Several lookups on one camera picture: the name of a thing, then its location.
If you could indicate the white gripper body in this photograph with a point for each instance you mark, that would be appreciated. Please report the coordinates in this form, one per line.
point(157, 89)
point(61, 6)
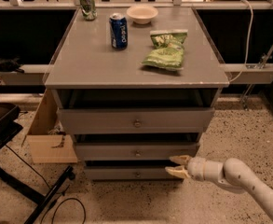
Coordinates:
point(197, 168)

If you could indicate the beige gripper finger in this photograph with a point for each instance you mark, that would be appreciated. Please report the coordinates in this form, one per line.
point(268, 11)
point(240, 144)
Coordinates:
point(178, 171)
point(182, 160)

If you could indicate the grey drawer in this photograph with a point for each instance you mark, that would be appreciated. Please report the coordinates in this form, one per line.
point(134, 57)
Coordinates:
point(135, 120)
point(135, 146)
point(128, 170)

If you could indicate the grey top drawer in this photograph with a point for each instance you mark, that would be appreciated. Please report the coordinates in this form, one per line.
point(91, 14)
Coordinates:
point(135, 120)

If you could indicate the grey drawer cabinet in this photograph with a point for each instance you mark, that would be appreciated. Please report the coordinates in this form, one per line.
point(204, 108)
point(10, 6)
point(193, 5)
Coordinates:
point(90, 74)

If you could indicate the grey bottom drawer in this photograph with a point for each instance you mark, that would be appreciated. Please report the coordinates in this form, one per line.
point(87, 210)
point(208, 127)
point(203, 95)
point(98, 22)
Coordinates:
point(128, 170)

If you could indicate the green chip bag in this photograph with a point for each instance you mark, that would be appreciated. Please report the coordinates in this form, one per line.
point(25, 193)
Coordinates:
point(168, 51)

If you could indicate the cardboard box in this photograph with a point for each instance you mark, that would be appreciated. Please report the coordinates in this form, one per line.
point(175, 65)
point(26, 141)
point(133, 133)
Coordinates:
point(47, 141)

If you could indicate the blue pepsi can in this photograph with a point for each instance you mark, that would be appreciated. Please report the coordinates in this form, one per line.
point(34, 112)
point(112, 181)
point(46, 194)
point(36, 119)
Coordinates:
point(118, 31)

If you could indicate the white bowl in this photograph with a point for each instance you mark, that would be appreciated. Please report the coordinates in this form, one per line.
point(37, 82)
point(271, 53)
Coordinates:
point(142, 14)

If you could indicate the grey railing beam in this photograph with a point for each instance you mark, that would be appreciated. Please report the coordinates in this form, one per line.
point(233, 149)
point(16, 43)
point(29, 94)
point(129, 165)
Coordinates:
point(237, 73)

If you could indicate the black stand with tray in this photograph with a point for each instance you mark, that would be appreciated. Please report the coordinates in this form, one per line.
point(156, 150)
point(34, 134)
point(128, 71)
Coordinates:
point(50, 208)

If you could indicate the green soda can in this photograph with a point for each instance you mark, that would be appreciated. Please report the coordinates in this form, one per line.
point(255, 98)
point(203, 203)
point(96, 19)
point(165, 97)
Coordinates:
point(88, 9)

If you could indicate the black object on rail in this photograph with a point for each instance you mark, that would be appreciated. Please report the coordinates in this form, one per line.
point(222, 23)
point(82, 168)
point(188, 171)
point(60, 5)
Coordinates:
point(10, 65)

